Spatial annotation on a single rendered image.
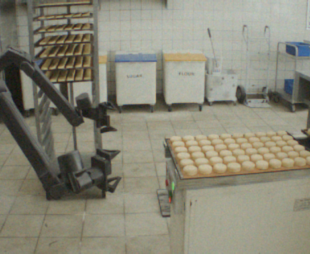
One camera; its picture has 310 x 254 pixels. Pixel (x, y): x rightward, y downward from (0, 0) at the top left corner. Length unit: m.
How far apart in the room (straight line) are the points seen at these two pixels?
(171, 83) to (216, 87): 0.70
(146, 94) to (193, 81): 0.63
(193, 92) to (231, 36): 1.17
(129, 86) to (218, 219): 3.67
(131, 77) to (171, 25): 1.08
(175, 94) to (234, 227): 3.68
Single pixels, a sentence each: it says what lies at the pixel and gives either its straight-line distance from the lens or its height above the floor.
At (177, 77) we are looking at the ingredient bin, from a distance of 5.06.
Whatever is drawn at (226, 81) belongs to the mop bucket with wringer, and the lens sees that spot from 5.44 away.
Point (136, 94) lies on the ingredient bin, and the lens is 5.06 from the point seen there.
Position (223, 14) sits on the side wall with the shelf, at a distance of 5.74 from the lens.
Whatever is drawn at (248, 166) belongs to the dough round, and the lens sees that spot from 1.46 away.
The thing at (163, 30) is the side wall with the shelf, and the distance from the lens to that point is 5.60.
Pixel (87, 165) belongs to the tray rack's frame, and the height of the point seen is 0.15.
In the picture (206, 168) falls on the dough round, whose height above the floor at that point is 0.92.
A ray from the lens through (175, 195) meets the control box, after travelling 1.51.
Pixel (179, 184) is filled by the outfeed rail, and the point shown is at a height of 0.86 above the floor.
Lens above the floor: 1.53
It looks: 19 degrees down
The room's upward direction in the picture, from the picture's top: straight up
